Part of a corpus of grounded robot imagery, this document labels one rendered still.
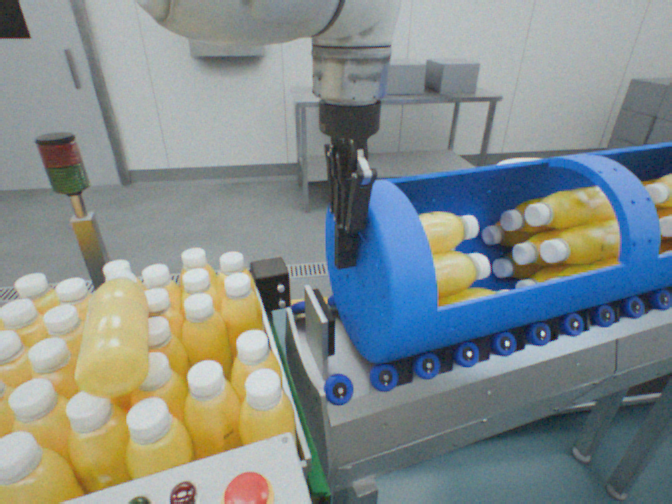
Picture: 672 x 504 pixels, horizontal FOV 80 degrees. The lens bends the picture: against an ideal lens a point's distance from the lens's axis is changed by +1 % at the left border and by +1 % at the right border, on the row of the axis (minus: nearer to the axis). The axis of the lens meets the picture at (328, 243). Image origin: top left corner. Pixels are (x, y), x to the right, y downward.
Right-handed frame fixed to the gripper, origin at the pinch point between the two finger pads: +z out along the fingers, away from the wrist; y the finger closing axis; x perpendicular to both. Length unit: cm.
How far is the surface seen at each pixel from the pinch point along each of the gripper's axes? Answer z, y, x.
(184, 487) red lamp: 4.9, 25.0, -23.9
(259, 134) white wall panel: 72, -341, 44
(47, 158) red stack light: -7, -35, -43
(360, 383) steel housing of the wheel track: 23.3, 5.5, 1.1
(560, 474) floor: 116, -6, 89
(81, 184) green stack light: -1, -36, -40
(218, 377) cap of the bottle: 7.0, 12.2, -20.2
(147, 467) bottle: 11.5, 17.5, -28.4
